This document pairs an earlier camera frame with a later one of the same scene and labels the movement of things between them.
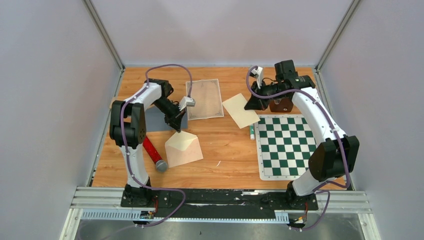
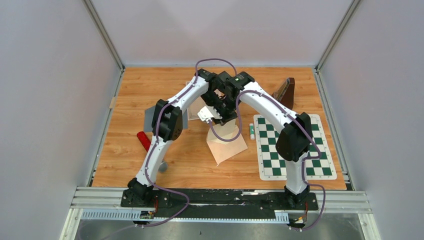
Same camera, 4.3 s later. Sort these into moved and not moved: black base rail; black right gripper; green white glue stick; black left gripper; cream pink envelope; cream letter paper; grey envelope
Moved: cream letter paper; black right gripper; black left gripper; cream pink envelope
Not moved: black base rail; green white glue stick; grey envelope
